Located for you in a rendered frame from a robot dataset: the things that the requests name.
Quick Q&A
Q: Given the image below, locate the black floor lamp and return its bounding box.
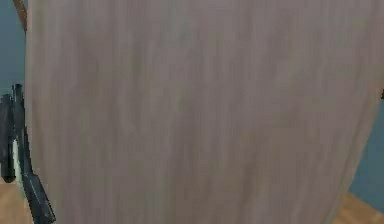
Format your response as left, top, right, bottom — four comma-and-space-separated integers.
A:
0, 83, 57, 224

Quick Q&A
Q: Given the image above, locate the grey-brown room door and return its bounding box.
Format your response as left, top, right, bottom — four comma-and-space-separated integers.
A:
24, 0, 384, 224

